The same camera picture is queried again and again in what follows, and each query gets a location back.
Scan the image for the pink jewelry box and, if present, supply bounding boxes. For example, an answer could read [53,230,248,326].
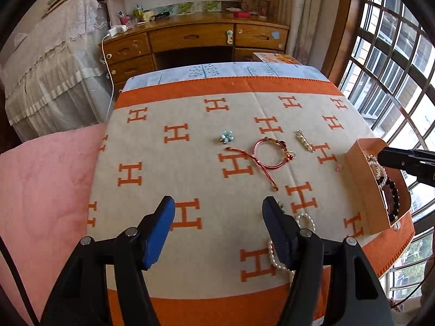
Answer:
[346,139,412,236]

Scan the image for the dark bead bracelet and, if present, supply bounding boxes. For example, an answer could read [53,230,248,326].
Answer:
[380,176,402,222]

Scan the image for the orange patterned blanket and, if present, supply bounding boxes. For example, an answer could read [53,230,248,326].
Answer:
[86,75,416,323]

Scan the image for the small pearl bracelet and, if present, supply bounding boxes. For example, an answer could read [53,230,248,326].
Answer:
[365,154,388,187]

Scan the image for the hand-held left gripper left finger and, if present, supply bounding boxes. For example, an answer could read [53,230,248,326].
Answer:
[41,195,176,326]

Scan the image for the wooden desk with drawers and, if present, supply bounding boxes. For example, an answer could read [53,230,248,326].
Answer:
[102,11,291,92]

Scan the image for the wooden window frame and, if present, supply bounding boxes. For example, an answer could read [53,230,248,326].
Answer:
[321,0,368,84]

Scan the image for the green picture cards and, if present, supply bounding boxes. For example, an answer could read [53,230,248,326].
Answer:
[177,2,221,13]

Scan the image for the orange magazine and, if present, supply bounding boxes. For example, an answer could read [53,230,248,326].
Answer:
[253,52,303,67]

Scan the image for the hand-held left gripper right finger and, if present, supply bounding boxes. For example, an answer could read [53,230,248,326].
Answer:
[262,196,395,326]

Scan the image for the white power cable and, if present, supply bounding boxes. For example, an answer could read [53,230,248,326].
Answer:
[100,34,115,123]

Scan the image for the gold crystal chain bracelet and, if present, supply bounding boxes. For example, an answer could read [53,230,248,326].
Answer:
[295,129,315,153]

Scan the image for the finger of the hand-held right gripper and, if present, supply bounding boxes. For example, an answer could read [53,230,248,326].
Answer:
[378,146,435,187]

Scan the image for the floral curtain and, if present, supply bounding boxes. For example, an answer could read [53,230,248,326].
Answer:
[268,0,335,67]

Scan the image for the white pearl bracelet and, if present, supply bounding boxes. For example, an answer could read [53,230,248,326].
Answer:
[267,212,315,274]

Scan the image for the white lace dust cover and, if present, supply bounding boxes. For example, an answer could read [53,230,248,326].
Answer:
[0,0,114,141]

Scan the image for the pink blanket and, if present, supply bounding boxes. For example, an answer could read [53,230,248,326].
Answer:
[0,122,109,326]

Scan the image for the black cable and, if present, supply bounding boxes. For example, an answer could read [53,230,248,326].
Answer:
[0,234,39,326]

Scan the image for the metal window grille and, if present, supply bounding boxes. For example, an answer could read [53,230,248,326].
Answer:
[340,0,435,313]

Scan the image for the red string bracelet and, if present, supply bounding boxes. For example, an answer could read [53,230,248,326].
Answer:
[225,136,296,191]

